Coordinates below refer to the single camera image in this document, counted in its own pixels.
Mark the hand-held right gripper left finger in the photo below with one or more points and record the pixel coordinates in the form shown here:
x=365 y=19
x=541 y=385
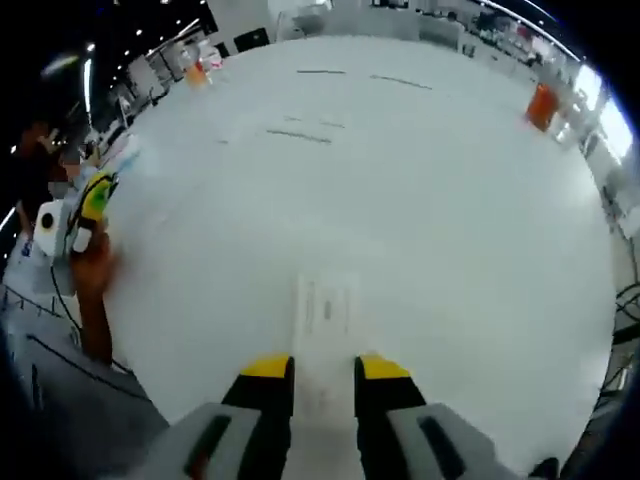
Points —
x=260 y=405

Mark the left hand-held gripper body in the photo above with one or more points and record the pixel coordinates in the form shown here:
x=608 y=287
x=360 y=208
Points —
x=52 y=227

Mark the white socket holder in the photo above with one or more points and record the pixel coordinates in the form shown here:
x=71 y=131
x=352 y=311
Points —
x=327 y=310

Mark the small orange white container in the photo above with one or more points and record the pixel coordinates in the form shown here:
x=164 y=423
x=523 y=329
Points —
x=196 y=76

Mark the white blue plastic bag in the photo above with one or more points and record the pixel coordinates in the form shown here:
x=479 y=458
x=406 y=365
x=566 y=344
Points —
x=132 y=155

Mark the black monitor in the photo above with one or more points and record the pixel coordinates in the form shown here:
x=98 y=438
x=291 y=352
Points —
x=252 y=40

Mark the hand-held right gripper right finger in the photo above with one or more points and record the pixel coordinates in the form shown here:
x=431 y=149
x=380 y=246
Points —
x=385 y=400

